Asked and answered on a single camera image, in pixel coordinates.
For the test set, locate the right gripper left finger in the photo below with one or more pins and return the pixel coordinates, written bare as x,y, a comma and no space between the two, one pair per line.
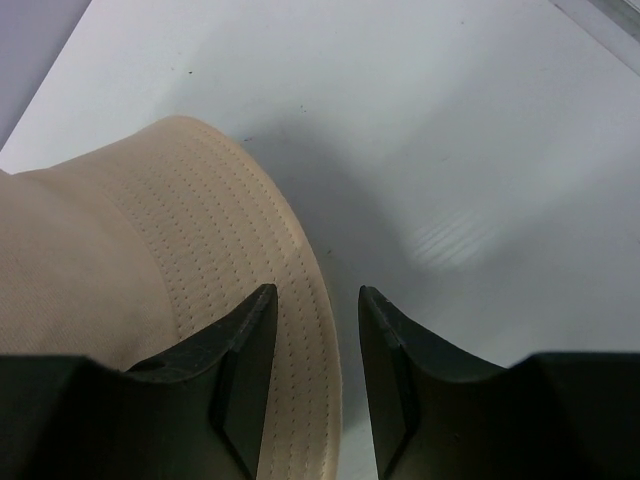
194,411

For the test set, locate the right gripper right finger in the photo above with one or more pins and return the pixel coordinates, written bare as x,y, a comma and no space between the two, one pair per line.
439,412

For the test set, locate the beige bucket hat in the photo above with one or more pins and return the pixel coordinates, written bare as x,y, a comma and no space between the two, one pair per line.
123,252

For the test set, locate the aluminium right side rail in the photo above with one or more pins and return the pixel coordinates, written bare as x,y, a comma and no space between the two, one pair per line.
611,23

